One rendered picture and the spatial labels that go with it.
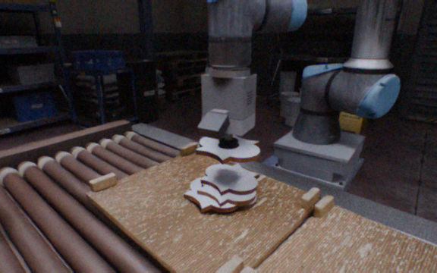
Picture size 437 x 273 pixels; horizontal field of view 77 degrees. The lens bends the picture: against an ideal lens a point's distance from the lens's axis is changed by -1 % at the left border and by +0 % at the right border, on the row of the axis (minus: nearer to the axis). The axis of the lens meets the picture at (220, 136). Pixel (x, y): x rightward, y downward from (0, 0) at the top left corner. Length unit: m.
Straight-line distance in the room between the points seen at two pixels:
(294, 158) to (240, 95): 0.43
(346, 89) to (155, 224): 0.57
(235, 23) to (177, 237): 0.38
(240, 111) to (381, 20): 0.43
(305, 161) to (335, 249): 0.37
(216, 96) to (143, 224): 0.28
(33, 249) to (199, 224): 0.30
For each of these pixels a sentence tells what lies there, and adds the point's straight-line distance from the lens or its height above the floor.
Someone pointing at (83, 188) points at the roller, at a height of 0.92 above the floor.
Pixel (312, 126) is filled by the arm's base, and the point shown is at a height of 1.02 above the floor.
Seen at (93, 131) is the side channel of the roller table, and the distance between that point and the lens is 1.08.
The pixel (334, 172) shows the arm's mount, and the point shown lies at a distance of 0.84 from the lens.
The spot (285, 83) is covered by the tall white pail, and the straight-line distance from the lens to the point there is 5.07.
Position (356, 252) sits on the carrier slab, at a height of 0.94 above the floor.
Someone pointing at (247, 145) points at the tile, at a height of 1.07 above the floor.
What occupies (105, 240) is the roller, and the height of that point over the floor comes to 0.92.
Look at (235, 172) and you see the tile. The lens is 0.64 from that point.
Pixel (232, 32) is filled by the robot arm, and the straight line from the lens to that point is 0.48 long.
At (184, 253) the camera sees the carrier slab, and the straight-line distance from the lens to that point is 0.50.
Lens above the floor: 1.28
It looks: 21 degrees down
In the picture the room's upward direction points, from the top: straight up
